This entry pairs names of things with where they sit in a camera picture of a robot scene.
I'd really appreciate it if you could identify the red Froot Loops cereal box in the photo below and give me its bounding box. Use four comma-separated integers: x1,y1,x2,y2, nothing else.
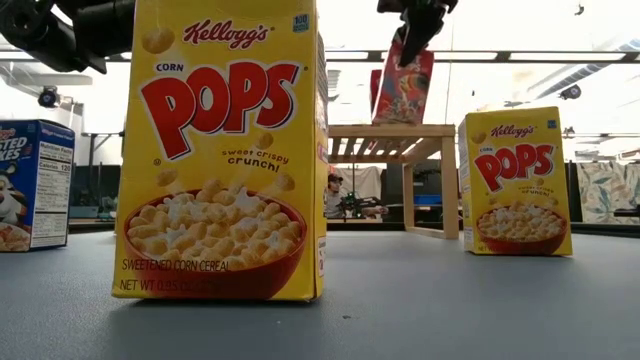
372,27,436,126
368,68,384,114

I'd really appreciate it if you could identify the person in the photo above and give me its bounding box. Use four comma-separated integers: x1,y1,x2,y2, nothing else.
324,172,389,221

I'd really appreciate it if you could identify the blue Frosted Flakes cereal box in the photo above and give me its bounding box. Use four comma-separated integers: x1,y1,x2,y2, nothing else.
0,118,76,254

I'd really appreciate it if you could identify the floral hanging curtain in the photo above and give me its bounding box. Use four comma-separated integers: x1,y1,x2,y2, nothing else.
574,162,640,226

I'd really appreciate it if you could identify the blue-grey table mat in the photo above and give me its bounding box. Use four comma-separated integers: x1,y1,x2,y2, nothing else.
0,229,640,360

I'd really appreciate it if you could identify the yellow Corn Pops cereal box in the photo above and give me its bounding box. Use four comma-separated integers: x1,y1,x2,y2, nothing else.
457,105,575,257
110,0,330,302

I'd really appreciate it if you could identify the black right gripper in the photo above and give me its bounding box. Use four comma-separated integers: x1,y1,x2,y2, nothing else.
377,0,459,69

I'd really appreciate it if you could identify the wooden slatted shelf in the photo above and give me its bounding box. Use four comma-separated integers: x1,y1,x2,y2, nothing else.
327,123,461,240

